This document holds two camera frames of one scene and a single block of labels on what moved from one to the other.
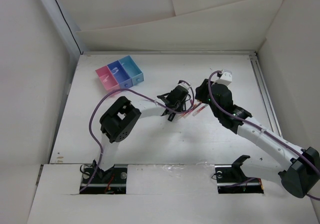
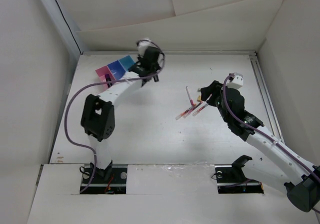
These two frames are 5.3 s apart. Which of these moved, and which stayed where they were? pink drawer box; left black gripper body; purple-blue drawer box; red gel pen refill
Moved: left black gripper body
Stayed: purple-blue drawer box; red gel pen refill; pink drawer box
